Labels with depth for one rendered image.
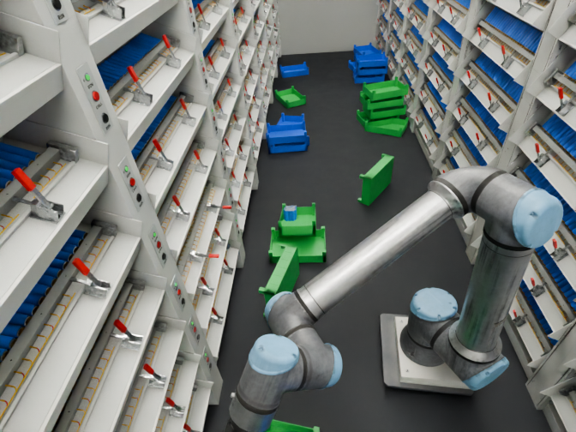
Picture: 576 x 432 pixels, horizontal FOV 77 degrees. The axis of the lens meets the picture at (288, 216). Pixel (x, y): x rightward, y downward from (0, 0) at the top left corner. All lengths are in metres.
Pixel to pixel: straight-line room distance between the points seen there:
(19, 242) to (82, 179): 0.16
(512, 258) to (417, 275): 1.02
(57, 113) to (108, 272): 0.31
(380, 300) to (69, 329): 1.38
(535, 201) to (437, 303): 0.61
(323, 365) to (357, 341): 0.88
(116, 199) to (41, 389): 0.36
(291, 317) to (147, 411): 0.43
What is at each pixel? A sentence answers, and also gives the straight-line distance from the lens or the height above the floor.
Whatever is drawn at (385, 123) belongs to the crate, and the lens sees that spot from 3.23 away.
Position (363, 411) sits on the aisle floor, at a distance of 1.57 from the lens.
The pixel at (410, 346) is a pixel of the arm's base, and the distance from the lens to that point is 1.53.
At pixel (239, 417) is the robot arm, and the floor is 0.72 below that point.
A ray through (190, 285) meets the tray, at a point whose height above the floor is 0.53.
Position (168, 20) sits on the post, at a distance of 1.38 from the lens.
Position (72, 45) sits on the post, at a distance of 0.76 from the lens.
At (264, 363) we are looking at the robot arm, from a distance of 0.73.
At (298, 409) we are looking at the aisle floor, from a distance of 1.56.
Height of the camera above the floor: 1.45
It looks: 40 degrees down
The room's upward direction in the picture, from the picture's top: 5 degrees counter-clockwise
